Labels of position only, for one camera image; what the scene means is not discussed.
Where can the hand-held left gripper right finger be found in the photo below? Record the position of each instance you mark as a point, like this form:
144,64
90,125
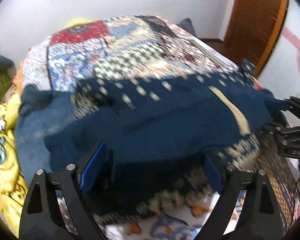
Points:
213,175

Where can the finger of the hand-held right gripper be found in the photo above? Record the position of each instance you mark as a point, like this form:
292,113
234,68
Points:
273,130
293,107

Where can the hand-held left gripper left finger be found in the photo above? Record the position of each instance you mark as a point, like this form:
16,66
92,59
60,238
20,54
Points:
95,165

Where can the navy patterned hoodie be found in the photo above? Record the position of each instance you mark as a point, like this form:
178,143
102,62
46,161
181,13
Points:
165,120

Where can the frosted sliding door pink hearts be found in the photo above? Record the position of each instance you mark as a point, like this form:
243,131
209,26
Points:
295,42

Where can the dark navy folded garment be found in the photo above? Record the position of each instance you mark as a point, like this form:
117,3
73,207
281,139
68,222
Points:
35,98

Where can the brown wooden door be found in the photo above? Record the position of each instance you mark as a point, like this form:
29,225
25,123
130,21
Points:
257,22

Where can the yellow cartoon blanket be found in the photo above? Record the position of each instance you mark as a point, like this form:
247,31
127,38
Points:
3,140

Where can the dark grey cushion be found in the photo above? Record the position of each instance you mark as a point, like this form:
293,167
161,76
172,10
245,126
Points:
188,26

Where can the yellow plush toy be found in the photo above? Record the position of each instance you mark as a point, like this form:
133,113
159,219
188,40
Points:
77,22

